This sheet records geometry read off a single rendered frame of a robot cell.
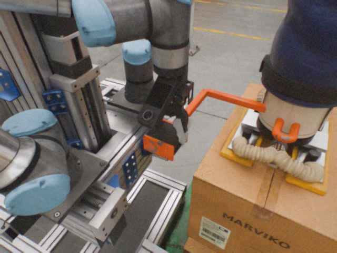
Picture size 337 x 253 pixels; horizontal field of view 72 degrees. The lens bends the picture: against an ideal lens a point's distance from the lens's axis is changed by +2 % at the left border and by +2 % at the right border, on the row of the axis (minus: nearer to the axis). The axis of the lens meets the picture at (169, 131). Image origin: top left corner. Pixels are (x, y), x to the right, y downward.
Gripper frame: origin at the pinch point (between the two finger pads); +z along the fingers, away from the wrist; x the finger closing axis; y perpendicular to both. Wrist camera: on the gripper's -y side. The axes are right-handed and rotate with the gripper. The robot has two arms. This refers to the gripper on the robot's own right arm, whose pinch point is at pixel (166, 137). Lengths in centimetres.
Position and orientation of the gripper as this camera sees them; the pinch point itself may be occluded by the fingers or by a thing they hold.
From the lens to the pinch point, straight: 59.5
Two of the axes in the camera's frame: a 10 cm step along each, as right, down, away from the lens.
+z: 0.1, 7.2, 6.9
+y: 5.0, -6.0, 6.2
